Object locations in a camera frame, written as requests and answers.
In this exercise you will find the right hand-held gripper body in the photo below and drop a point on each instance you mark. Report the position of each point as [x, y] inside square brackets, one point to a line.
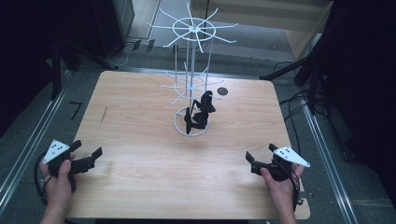
[281, 169]

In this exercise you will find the person's left hand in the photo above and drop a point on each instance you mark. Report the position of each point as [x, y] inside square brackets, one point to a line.
[59, 194]

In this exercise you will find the metal floor rail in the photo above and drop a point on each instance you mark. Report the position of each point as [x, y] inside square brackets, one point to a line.
[34, 137]
[327, 161]

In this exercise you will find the person's right hand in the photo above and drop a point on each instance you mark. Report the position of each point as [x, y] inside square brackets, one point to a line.
[281, 191]

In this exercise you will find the black round table grommet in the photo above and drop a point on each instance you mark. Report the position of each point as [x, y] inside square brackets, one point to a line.
[222, 91]

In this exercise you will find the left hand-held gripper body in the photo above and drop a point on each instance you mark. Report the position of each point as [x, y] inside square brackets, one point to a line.
[56, 152]

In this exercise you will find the black bow tie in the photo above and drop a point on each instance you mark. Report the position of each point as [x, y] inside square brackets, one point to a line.
[206, 102]
[199, 119]

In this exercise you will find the light wooden board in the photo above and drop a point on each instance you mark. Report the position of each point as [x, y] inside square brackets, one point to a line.
[280, 18]

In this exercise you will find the dark cabinet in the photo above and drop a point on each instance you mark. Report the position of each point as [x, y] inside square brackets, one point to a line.
[113, 25]

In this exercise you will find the black metal stand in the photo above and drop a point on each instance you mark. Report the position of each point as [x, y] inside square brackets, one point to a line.
[56, 71]
[311, 71]

